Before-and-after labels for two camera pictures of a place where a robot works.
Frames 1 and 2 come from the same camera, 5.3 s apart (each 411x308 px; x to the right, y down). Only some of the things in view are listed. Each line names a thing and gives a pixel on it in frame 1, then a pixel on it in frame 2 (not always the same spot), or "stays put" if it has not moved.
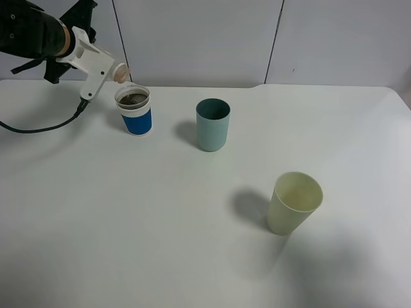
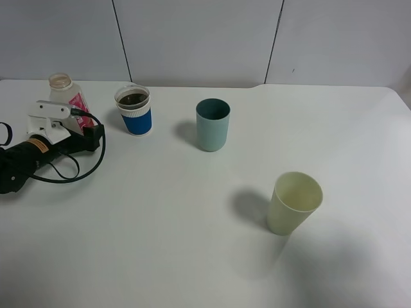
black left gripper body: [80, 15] -> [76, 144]
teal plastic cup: [212, 118] stays put
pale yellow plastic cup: [295, 197] stays put
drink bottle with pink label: [121, 72] -> [62, 90]
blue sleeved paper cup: [134, 103] stays put
